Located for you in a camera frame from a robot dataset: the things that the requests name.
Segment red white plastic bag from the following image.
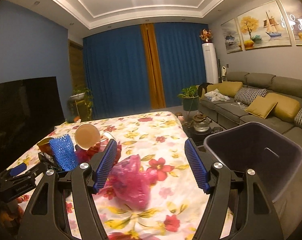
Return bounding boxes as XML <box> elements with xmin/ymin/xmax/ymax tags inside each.
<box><xmin>75</xmin><ymin>139</ymin><xmax>122</xmax><ymax>165</ymax></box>

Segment white red apple cup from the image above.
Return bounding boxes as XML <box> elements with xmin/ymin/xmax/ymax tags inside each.
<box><xmin>74</xmin><ymin>124</ymin><xmax>116</xmax><ymax>150</ymax></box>

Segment small red gold cup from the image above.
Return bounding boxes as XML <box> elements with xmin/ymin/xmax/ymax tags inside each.
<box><xmin>37</xmin><ymin>137</ymin><xmax>53</xmax><ymax>155</ymax></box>

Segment pink plastic bag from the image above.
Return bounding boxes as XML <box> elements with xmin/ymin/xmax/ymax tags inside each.
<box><xmin>108</xmin><ymin>154</ymin><xmax>158</xmax><ymax>210</ymax></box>

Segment blue foam net sleeve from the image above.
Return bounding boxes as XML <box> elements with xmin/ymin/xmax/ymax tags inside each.
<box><xmin>49</xmin><ymin>134</ymin><xmax>78</xmax><ymax>171</ymax></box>

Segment dark plastic trash bin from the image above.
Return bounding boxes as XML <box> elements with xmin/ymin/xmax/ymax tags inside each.
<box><xmin>204</xmin><ymin>122</ymin><xmax>302</xmax><ymax>202</ymax></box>

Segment black crumpled wrapper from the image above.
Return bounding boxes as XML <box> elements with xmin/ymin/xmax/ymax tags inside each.
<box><xmin>38</xmin><ymin>152</ymin><xmax>63</xmax><ymax>172</ymax></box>

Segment floral tablecloth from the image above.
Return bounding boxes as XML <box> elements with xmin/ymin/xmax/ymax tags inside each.
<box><xmin>5</xmin><ymin>111</ymin><xmax>234</xmax><ymax>240</ymax></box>

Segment dark coffee table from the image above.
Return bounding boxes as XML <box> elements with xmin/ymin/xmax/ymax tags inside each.
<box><xmin>182</xmin><ymin>117</ymin><xmax>225</xmax><ymax>146</ymax></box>

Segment glass teapot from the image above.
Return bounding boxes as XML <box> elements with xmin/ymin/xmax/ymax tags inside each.
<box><xmin>193</xmin><ymin>113</ymin><xmax>210</xmax><ymax>133</ymax></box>

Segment small figurine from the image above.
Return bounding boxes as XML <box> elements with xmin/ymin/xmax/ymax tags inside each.
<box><xmin>175</xmin><ymin>112</ymin><xmax>185</xmax><ymax>124</ymax></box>

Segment black television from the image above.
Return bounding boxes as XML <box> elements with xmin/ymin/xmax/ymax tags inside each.
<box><xmin>0</xmin><ymin>76</ymin><xmax>65</xmax><ymax>172</ymax></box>

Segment plant on wooden stand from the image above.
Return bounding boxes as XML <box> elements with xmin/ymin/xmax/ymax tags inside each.
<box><xmin>68</xmin><ymin>87</ymin><xmax>93</xmax><ymax>122</ymax></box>

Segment potted green plant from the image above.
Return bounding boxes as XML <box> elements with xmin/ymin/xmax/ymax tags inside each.
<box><xmin>178</xmin><ymin>86</ymin><xmax>199</xmax><ymax>112</ymax></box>

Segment white cloth on sofa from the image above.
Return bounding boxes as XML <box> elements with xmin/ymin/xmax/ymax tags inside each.
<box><xmin>204</xmin><ymin>89</ymin><xmax>230</xmax><ymax>102</ymax></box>

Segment orange curtain strip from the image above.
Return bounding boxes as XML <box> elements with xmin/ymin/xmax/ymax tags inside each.
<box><xmin>140</xmin><ymin>23</ymin><xmax>166</xmax><ymax>109</ymax></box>

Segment yellow cushion far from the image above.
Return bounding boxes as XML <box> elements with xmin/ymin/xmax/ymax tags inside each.
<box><xmin>207</xmin><ymin>81</ymin><xmax>243</xmax><ymax>98</ymax></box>

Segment yellow cushion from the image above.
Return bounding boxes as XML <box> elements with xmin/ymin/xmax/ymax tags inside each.
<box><xmin>245</xmin><ymin>96</ymin><xmax>277</xmax><ymax>119</ymax></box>
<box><xmin>207</xmin><ymin>81</ymin><xmax>243</xmax><ymax>98</ymax></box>
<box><xmin>265</xmin><ymin>93</ymin><xmax>301</xmax><ymax>123</ymax></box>

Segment patterned cushion far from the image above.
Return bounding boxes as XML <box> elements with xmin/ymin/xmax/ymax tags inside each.
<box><xmin>234</xmin><ymin>87</ymin><xmax>267</xmax><ymax>106</ymax></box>

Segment yellow cushion front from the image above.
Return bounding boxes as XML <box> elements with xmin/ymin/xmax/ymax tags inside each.
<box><xmin>245</xmin><ymin>96</ymin><xmax>277</xmax><ymax>119</ymax></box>

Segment white standing air conditioner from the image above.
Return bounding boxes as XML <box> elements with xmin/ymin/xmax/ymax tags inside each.
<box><xmin>202</xmin><ymin>43</ymin><xmax>219</xmax><ymax>84</ymax></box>

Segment blue curtain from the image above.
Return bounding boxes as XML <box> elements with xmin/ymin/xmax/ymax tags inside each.
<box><xmin>83</xmin><ymin>22</ymin><xmax>208</xmax><ymax>119</ymax></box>

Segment grey sectional sofa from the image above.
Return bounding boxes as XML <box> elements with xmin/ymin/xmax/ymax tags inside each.
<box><xmin>199</xmin><ymin>72</ymin><xmax>302</xmax><ymax>147</ymax></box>

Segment yellow cushion back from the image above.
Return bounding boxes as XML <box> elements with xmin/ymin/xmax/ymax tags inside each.
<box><xmin>265</xmin><ymin>93</ymin><xmax>301</xmax><ymax>123</ymax></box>

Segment wooden door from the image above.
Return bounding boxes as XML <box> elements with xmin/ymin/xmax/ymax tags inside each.
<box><xmin>68</xmin><ymin>40</ymin><xmax>86</xmax><ymax>89</ymax></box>

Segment red flower decoration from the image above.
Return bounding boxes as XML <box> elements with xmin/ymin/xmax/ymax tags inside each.
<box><xmin>199</xmin><ymin>29</ymin><xmax>213</xmax><ymax>43</ymax></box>

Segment left landscape painting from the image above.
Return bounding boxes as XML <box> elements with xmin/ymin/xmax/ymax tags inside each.
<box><xmin>221</xmin><ymin>18</ymin><xmax>242</xmax><ymax>54</ymax></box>

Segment tree and ship painting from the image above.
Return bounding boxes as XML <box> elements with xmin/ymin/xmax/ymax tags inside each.
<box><xmin>237</xmin><ymin>0</ymin><xmax>291</xmax><ymax>50</ymax></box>

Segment right purple painting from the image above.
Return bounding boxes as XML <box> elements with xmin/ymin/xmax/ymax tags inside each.
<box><xmin>280</xmin><ymin>0</ymin><xmax>302</xmax><ymax>46</ymax></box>

